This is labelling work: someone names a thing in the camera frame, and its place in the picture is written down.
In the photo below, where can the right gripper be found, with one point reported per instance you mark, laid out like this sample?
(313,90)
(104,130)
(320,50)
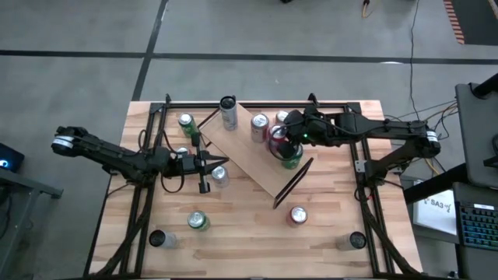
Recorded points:
(315,128)

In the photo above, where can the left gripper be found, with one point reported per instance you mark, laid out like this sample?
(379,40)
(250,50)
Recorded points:
(186,165)

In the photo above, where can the green Sprite can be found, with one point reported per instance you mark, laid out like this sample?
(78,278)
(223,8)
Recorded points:
(293,163)
(188,126)
(198,220)

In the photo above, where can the red Fanta can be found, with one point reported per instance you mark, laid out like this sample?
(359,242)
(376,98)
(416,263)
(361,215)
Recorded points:
(275,134)
(298,215)
(182,150)

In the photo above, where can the silver Diet Coke can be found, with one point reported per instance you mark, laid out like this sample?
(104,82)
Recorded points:
(259,130)
(220,177)
(281,116)

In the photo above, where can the white Celsius slim can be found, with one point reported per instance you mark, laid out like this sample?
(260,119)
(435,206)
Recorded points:
(229,116)

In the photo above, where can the slim can black lid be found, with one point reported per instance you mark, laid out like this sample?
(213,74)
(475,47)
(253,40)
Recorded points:
(163,239)
(352,241)

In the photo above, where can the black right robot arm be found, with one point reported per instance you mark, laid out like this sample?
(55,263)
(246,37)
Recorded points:
(389,126)

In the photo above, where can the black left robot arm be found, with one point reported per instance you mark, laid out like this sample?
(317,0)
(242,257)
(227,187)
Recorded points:
(105,153)

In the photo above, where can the black side desk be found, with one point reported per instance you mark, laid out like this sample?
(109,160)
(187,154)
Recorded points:
(428,186)

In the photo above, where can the white SA3 sign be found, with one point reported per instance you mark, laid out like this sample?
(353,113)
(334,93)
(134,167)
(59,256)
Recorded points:
(435,212)

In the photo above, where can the grey metal side table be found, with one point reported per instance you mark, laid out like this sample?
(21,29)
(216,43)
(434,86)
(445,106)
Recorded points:
(31,186)

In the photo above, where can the grey laptop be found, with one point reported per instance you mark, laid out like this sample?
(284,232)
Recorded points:
(476,136)

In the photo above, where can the black device blue light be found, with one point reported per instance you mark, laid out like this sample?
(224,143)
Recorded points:
(8,157)

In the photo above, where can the black laptop backlit keyboard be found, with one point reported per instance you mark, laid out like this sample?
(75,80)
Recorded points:
(478,227)

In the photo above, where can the black tube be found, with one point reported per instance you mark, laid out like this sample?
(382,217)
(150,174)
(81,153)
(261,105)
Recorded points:
(486,87)

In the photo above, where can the black mat orange striped edge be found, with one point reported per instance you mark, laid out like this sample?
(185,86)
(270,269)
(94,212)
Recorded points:
(478,23)

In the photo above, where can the wooden shelf black metal frame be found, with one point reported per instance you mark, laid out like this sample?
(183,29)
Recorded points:
(249,155)

